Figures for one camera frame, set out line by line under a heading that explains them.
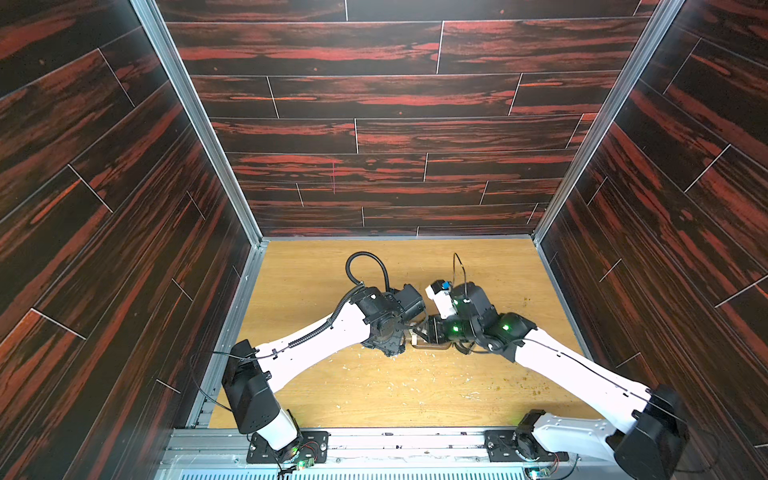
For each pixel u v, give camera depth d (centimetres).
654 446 39
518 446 65
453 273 107
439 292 69
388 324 51
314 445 73
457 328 64
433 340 65
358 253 70
